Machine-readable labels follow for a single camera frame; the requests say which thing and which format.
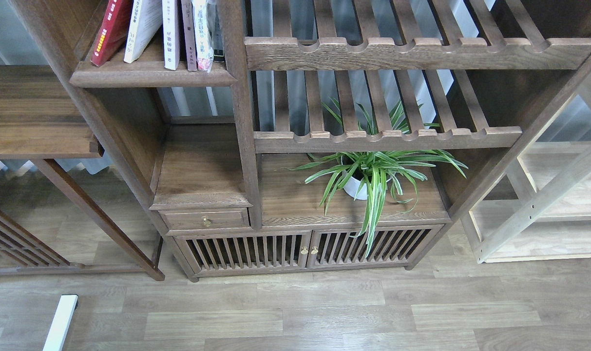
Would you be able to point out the white pale purple book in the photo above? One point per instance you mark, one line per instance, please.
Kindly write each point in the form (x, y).
(171, 35)

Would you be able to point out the yellow cover book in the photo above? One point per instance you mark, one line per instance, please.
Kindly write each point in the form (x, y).
(146, 18)

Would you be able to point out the red cover book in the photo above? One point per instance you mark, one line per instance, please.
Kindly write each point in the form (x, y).
(113, 31)

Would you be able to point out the light wooden shelf rack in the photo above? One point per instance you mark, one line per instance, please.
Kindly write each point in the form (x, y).
(551, 215)

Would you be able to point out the dark wooden bookshelf cabinet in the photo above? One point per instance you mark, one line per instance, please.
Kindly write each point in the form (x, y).
(474, 77)

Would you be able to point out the brass drawer knob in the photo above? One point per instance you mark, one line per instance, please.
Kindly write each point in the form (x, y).
(206, 222)

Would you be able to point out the dark spine book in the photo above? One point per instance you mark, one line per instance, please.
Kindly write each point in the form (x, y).
(216, 33)

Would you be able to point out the plastic wrapped white book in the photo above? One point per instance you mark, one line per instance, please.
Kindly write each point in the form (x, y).
(203, 41)

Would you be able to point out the brown spine book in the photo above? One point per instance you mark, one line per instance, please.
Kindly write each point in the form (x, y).
(189, 35)

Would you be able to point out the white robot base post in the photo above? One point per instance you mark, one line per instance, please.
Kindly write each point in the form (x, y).
(61, 323)

